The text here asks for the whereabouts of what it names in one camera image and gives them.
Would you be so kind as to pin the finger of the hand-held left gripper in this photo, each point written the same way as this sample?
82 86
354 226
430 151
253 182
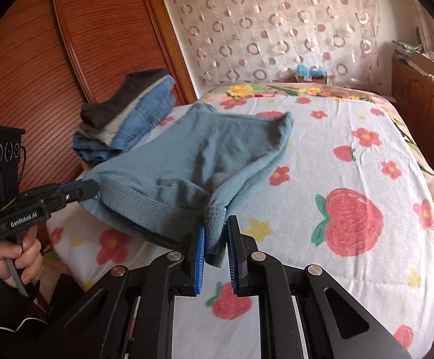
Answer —
73 184
84 191

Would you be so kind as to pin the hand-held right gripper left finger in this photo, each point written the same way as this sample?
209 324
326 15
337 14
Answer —
201 258

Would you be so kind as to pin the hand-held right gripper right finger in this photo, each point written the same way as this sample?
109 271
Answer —
234 258

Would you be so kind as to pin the blue-grey short pants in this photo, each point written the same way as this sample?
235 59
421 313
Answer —
187 157

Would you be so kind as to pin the grey folded pants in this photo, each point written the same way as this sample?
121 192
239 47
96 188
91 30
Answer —
112 127

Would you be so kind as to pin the black folded pants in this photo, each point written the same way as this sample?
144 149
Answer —
127 97

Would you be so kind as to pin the person's left hand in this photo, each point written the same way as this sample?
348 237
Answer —
31 258

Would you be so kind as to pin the dark blue folded jeans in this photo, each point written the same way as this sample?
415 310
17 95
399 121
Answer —
93 150

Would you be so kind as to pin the light blue folded jeans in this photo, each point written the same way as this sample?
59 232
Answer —
149 108

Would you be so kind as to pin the fruit print bed sheet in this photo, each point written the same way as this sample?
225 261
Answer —
314 146

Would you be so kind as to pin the wooden slatted wardrobe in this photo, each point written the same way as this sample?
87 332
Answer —
89 26

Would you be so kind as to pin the floral blanket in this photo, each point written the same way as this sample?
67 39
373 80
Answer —
262 91

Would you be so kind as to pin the person's black jacket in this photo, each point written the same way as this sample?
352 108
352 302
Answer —
0 344

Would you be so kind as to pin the blue plastic bag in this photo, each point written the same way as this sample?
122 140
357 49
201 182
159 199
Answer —
308 70

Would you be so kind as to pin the sheer circle-pattern curtain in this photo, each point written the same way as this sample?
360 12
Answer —
277 26

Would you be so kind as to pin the wooden low cabinet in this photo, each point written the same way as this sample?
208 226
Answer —
419 93

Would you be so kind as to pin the folded patterned cloth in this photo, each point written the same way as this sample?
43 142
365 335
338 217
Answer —
406 49

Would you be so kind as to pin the open cardboard box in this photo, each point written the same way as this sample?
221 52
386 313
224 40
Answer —
426 63

